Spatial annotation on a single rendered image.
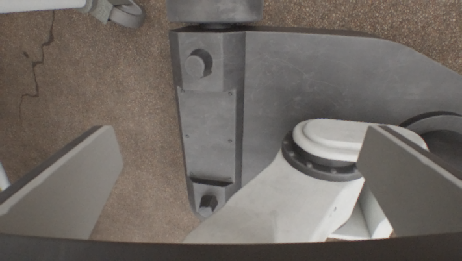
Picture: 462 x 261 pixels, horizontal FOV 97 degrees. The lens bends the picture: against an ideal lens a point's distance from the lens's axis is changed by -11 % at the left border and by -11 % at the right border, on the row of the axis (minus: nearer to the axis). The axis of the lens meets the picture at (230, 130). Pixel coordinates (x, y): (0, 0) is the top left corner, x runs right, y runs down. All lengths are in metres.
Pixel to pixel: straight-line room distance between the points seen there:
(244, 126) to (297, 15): 0.30
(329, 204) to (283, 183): 0.07
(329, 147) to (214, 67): 0.24
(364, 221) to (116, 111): 0.78
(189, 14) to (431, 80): 0.45
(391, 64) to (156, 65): 0.58
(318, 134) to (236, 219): 0.18
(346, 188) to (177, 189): 0.72
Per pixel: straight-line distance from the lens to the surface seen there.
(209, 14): 0.43
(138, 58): 0.75
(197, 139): 0.53
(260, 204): 0.30
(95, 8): 0.62
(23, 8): 0.52
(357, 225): 0.50
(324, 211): 0.31
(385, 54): 0.49
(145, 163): 0.94
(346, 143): 0.36
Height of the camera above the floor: 0.62
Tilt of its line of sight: 59 degrees down
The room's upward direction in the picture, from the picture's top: 158 degrees counter-clockwise
